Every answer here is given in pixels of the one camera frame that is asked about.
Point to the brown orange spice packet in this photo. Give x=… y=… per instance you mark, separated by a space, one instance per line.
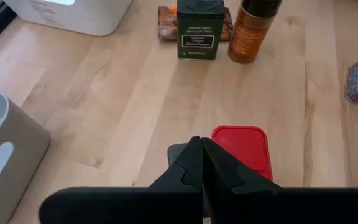
x=166 y=26

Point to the white plastic bin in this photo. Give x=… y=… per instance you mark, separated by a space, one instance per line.
x=82 y=18

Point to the grey plastic bin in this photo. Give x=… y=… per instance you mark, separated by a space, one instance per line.
x=20 y=155

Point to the brown spice jar black lid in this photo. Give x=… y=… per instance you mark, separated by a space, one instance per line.
x=247 y=34

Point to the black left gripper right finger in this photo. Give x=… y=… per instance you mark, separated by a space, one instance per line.
x=291 y=205

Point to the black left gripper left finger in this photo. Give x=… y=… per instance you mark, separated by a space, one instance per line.
x=120 y=205

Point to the dark green spice tin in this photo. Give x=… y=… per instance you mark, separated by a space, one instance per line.
x=199 y=28
x=174 y=152

